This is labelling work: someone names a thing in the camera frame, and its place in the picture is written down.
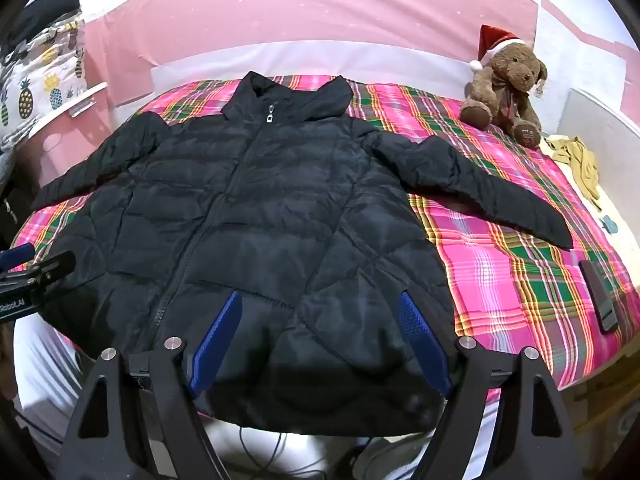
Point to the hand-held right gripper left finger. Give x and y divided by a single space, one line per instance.
217 340

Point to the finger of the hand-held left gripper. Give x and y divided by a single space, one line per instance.
17 256
52 266

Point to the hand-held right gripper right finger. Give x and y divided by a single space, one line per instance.
420 340

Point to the black puffer jacket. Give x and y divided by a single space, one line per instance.
280 210

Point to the person's white pants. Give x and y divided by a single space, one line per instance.
45 375

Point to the pink plaid blanket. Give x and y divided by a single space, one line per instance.
500 270

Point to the pink box white lid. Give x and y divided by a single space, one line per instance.
55 145

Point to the pineapple print pillow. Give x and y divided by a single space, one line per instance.
40 85

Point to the black phone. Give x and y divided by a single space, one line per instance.
599 295

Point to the black cushion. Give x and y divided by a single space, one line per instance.
40 15

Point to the yellow cloth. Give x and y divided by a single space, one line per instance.
582 160

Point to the brown teddy bear santa hat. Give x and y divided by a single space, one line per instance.
505 90

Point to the white panel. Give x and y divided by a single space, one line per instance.
600 115

